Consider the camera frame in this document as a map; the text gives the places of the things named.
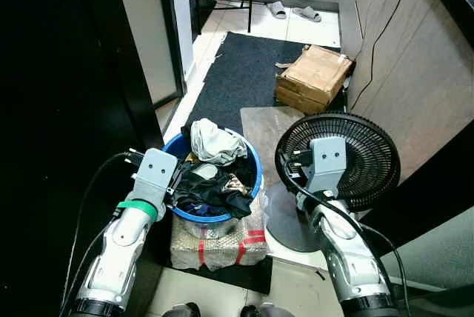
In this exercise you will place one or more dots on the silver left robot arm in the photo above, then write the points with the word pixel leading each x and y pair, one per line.
pixel 120 250

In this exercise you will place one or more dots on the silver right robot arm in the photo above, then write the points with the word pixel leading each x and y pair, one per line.
pixel 348 258

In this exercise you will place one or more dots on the black crumpled garment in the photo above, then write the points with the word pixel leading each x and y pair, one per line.
pixel 215 192

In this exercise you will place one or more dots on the light grey crumpled garment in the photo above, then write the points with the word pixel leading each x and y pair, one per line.
pixel 211 143

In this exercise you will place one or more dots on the blue plastic laundry bucket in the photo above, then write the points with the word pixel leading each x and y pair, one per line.
pixel 253 182

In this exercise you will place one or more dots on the black floor fan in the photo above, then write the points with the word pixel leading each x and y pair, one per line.
pixel 370 161

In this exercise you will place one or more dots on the plastic-wrapped package with red tape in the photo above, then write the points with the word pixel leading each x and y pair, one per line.
pixel 222 249

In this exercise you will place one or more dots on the brown cardboard box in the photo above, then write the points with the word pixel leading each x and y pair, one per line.
pixel 315 76

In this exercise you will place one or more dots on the dark grey door mat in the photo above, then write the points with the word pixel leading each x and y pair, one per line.
pixel 244 72

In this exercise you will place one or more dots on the black floor mat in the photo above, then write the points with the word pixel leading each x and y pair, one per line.
pixel 244 276

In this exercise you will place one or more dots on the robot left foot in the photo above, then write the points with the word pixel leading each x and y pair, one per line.
pixel 181 311

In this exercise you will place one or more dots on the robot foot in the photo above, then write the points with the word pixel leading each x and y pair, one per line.
pixel 181 311
pixel 266 311

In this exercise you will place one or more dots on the grey slipper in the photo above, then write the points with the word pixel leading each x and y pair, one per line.
pixel 277 10
pixel 307 14

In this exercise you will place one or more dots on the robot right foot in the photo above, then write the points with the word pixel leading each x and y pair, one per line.
pixel 266 311

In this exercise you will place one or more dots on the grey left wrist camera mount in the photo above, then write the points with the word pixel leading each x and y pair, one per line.
pixel 155 172

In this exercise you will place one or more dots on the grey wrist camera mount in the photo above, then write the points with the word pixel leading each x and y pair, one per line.
pixel 327 161
pixel 155 172

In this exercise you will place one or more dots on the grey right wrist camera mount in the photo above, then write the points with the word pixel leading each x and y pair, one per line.
pixel 327 161

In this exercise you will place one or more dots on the beige door with black frame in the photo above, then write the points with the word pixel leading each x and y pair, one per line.
pixel 144 28

